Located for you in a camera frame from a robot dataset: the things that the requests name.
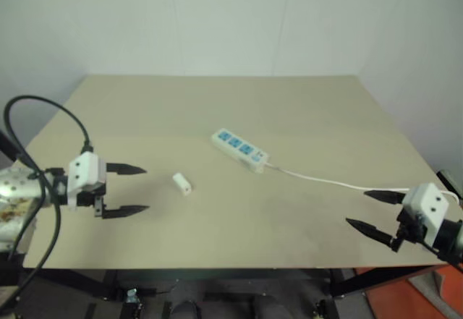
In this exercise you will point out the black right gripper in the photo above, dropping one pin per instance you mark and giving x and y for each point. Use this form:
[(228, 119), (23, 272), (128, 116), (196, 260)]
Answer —
[(407, 230)]

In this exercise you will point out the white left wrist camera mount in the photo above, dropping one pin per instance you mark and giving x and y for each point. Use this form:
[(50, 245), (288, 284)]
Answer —
[(83, 170)]

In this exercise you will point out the white plug adapter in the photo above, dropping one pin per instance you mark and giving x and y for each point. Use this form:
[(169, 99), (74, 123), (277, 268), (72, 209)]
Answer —
[(182, 185)]

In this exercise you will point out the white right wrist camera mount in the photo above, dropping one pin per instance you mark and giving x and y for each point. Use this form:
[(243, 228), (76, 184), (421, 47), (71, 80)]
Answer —
[(428, 203)]

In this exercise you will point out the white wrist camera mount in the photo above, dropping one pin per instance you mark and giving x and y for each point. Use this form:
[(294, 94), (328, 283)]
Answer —
[(83, 170), (428, 203)]

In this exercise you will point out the orange floor mat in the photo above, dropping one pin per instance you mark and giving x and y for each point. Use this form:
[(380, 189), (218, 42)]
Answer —
[(419, 293)]

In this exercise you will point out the white power strip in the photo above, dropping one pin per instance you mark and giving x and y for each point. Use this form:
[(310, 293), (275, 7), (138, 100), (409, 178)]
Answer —
[(240, 149)]

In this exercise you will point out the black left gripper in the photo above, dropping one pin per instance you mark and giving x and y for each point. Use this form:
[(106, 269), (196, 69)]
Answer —
[(90, 196)]

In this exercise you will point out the dark rounded shape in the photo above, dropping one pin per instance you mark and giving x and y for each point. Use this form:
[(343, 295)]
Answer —
[(185, 311)]

